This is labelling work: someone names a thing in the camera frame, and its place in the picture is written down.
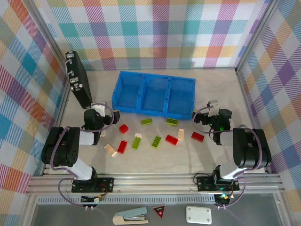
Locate right cable connector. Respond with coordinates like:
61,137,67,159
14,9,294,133
215,193,232,205

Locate blue three-compartment bin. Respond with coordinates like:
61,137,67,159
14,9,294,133
111,70,197,121

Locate left cable connector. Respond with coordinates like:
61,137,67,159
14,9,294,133
81,194,104,203

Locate slotted metal strip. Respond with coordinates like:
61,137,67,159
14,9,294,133
37,196,216,204

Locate black hard case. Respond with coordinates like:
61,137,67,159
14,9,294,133
64,50,93,110

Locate white rectangular plate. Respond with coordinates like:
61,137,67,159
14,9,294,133
185,206,213,225

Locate cable connector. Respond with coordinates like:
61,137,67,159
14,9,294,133
81,194,104,203
215,193,232,205

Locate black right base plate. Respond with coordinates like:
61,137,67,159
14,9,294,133
196,175,240,192

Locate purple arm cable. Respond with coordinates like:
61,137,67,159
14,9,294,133
50,103,115,209
192,106,263,209

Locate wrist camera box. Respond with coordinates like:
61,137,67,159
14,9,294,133
207,100,220,117
91,101,106,117

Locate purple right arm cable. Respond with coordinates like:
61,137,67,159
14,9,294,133
192,106,263,209

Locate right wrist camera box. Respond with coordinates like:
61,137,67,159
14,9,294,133
207,100,220,117

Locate red triangle sign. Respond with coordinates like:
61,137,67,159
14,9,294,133
151,204,166,219

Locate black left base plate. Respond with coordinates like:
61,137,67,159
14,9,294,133
71,177,115,194

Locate aluminium front rail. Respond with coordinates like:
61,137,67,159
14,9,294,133
25,173,285,196

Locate aluminium frame post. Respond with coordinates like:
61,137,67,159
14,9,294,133
22,0,71,71
234,0,283,73

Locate grey blue stapler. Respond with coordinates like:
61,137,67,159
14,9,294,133
112,207,149,226

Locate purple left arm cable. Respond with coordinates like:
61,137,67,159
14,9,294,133
50,103,115,209

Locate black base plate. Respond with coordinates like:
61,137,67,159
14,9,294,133
71,177,115,194
196,175,240,192

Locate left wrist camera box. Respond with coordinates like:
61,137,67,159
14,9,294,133
91,101,106,117

